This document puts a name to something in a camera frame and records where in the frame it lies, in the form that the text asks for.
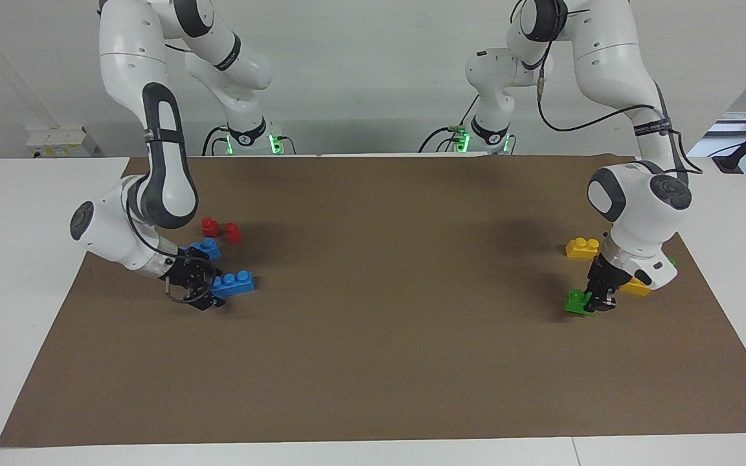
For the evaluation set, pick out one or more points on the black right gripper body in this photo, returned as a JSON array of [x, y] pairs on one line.
[[188, 278]]

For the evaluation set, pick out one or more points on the small red toy block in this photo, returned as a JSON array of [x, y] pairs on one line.
[[234, 234], [210, 228]]

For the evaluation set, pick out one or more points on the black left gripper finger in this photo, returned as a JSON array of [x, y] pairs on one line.
[[591, 301], [607, 303]]

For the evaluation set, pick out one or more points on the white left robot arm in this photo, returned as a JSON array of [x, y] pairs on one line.
[[612, 58]]

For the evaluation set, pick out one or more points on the blue three-stud toy block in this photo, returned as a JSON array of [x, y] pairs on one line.
[[208, 248], [237, 285]]

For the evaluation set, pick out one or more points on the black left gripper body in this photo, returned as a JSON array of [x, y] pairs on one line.
[[606, 278]]

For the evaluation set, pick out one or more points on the white box with yellow labels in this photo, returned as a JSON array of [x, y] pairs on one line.
[[59, 141]]

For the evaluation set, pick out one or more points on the brown paper table mat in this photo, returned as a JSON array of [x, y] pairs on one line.
[[373, 362]]

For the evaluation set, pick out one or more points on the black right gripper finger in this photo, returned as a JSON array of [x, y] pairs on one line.
[[212, 303]]

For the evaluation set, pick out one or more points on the yellow two-stud toy block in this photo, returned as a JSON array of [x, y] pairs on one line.
[[581, 250], [635, 289]]

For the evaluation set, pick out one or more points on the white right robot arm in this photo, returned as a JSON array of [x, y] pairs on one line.
[[127, 65]]

